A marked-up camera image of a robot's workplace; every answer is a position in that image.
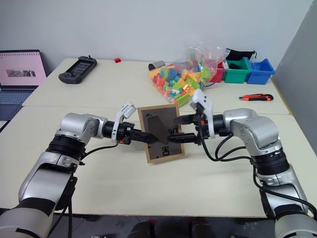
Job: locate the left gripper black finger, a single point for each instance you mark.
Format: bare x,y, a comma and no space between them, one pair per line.
143,134
144,139

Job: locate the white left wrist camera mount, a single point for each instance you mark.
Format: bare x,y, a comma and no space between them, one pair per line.
128,110

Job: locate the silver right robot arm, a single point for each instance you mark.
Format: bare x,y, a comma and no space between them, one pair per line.
247,121

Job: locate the plastic bag of colourful blocks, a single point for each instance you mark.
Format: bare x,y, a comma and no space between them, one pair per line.
183,79

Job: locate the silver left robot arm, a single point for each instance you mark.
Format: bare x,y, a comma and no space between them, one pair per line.
74,124

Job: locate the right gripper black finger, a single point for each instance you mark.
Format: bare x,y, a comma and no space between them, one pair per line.
183,138
185,120

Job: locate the small red block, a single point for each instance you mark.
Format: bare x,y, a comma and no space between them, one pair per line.
117,60

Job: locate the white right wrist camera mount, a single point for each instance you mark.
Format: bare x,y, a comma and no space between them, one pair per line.
204,100

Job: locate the grey partition panel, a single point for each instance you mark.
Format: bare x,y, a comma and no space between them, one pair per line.
299,62

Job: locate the blue plastic bin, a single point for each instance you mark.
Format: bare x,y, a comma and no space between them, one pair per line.
260,74

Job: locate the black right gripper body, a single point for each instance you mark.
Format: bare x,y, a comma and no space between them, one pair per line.
201,129

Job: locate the wooden picture frame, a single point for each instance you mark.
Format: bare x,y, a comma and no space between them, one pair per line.
171,152

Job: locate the green plastic bin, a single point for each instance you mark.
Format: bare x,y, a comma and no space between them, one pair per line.
236,75

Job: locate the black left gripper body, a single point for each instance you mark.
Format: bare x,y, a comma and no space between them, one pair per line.
125,134

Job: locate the grey tape roll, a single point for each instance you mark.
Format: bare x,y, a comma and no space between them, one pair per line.
156,65

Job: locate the open laptop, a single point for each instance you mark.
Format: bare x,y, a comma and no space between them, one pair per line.
19,72

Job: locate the black handheld game controller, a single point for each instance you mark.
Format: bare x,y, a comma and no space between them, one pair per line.
78,69

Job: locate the red black utility knife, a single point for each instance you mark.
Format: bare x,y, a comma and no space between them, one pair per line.
257,97

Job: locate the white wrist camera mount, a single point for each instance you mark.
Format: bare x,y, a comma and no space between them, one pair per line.
204,100
128,110

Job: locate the red plastic bin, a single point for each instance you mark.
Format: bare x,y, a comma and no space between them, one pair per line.
218,75

